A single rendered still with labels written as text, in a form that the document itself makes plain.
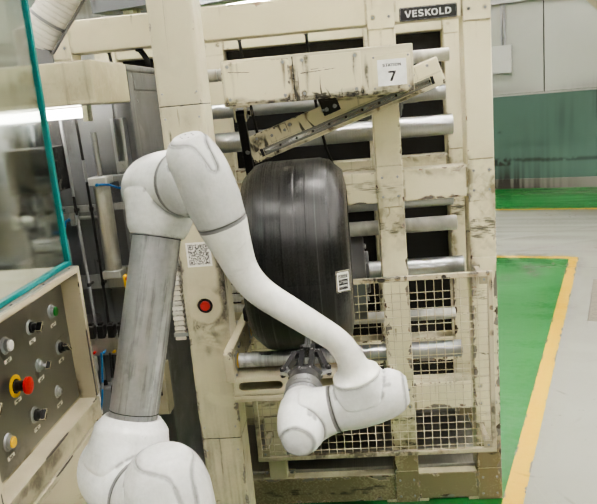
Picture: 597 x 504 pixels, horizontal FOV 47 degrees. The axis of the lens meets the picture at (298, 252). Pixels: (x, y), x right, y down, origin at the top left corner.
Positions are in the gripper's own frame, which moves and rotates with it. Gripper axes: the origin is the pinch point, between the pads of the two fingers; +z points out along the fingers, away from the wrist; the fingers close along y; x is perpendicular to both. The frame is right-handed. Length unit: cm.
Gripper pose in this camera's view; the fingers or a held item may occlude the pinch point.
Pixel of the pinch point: (308, 345)
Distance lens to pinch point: 180.8
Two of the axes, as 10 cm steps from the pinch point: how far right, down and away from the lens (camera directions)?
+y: -9.9, 0.7, 0.9
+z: 0.6, -3.6, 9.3
